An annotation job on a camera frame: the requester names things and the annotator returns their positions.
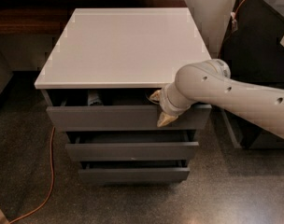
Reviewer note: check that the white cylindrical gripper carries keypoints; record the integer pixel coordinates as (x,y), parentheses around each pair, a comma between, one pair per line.
(165,104)

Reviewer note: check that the grey middle drawer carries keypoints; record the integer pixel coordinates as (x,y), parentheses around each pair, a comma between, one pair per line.
(132,146)

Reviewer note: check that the grey bottom drawer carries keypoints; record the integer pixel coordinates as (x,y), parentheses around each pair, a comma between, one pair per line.
(134,172)

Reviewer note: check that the blue plastic water bottle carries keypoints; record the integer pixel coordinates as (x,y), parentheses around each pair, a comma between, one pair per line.
(93,98)

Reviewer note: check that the dark wooden bench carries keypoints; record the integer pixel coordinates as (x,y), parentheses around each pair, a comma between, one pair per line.
(49,17)

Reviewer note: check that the white ceramic bowl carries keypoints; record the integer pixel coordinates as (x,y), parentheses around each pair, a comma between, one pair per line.
(148,93)

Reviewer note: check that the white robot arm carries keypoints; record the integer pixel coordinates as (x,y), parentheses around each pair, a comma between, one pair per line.
(209,82)

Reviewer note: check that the white-top grey drawer cabinet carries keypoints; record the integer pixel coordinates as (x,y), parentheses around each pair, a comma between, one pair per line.
(119,52)

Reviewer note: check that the grey drawer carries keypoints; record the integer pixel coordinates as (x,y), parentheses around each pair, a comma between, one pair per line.
(134,172)
(123,118)
(132,146)

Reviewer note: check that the grey top drawer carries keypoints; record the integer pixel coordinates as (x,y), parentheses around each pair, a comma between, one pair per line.
(123,118)

